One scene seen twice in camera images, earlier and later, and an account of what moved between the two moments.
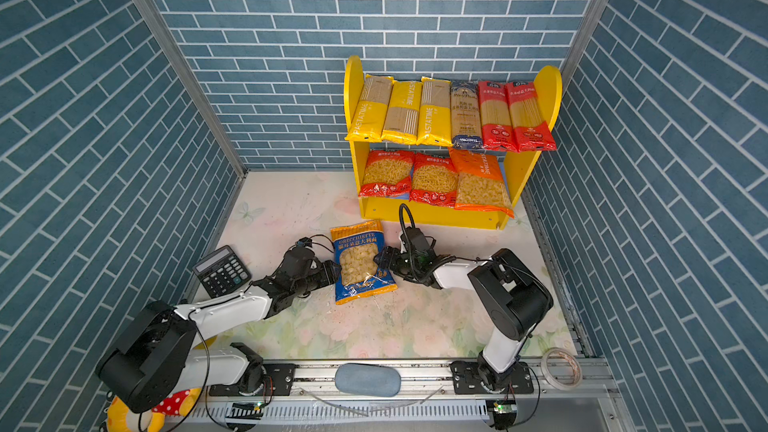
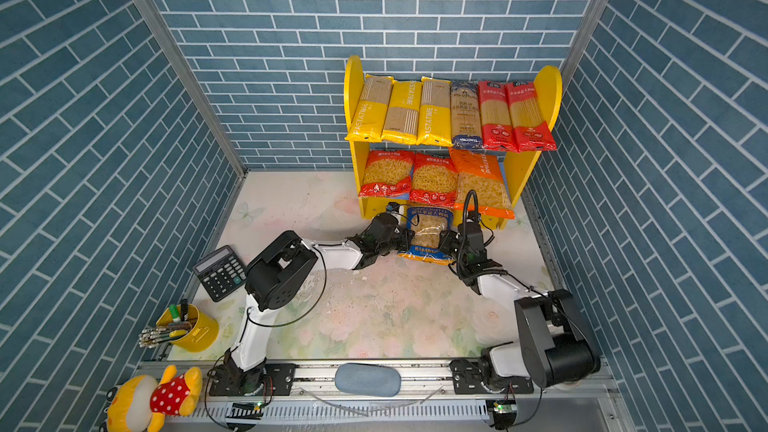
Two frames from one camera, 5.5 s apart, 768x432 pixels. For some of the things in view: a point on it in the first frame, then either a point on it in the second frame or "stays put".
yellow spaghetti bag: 403,115 stays put
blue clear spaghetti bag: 465,114 stays put
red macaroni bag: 385,173 stays put
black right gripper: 396,253 -> 449,239
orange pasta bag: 480,182 stays put
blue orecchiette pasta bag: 355,246 -> 427,224
